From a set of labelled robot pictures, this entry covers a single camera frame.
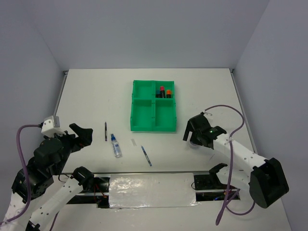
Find clear round container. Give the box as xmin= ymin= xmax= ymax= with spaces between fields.
xmin=190 ymin=142 xmax=199 ymax=149

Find green four-compartment tray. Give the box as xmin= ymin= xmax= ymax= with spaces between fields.
xmin=130 ymin=80 xmax=177 ymax=133

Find blue pen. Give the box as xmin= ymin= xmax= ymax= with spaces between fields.
xmin=141 ymin=145 xmax=153 ymax=167

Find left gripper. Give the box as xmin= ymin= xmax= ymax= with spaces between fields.
xmin=45 ymin=122 xmax=93 ymax=174

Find table right edge rail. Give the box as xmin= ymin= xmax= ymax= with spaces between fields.
xmin=229 ymin=68 xmax=244 ymax=115

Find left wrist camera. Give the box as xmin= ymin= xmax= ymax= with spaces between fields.
xmin=41 ymin=115 xmax=65 ymax=138

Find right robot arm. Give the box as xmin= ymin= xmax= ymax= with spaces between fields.
xmin=183 ymin=113 xmax=289 ymax=208

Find silver tape panel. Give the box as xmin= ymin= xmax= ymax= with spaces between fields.
xmin=109 ymin=173 xmax=198 ymax=208

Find table edge rail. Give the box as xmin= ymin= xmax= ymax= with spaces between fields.
xmin=229 ymin=68 xmax=244 ymax=115
xmin=53 ymin=70 xmax=69 ymax=115

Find blue-capped black highlighter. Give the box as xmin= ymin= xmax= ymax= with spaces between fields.
xmin=156 ymin=90 xmax=161 ymax=98

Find clear spray bottle blue cap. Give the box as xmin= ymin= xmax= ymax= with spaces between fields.
xmin=111 ymin=134 xmax=122 ymax=158

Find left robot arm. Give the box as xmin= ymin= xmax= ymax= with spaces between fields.
xmin=0 ymin=123 xmax=94 ymax=231

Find table left edge rail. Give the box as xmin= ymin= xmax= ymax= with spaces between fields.
xmin=53 ymin=70 xmax=69 ymax=115

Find purple pen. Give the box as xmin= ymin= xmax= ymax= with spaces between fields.
xmin=104 ymin=122 xmax=108 ymax=141

